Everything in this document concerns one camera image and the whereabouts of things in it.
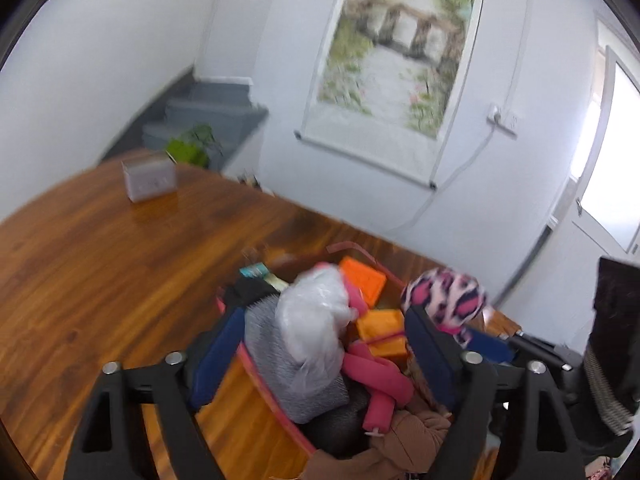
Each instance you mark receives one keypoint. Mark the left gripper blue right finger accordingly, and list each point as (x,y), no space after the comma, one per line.
(538,441)

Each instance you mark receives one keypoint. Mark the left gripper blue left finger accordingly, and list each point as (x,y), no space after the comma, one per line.
(111,440)

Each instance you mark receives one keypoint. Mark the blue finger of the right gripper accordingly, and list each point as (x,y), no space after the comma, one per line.
(495,349)

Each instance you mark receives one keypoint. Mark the orange embossed cube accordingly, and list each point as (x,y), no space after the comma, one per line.
(369,281)
(383,331)

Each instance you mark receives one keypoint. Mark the pink foam twist roller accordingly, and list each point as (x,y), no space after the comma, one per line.
(389,389)

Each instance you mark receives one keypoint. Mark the grey sock with black cuff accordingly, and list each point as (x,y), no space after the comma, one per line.
(277,368)

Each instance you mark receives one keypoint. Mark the tan knotted stocking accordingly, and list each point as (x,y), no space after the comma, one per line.
(410,447)

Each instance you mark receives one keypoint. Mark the white mesh sponge ball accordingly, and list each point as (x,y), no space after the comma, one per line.
(312,315)

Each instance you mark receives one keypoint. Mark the black sock ball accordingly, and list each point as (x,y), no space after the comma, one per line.
(340,432)

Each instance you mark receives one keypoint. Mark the yellow green medicine box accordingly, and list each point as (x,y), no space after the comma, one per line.
(278,284)

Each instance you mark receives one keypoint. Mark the red rectangular tin box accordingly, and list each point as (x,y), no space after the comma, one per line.
(423,399)

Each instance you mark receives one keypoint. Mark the white door right side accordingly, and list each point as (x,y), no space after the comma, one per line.
(601,196)

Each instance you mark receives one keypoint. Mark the grey tissue box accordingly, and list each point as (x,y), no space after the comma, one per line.
(149,176)

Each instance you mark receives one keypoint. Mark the green paper bag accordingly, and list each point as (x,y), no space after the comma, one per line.
(194,146)

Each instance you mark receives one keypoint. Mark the grey stairs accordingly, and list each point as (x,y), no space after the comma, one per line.
(186,102)

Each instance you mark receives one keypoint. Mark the landscape scroll painting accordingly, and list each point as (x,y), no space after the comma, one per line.
(389,81)

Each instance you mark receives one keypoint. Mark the wall power socket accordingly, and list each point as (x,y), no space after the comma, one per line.
(503,119)

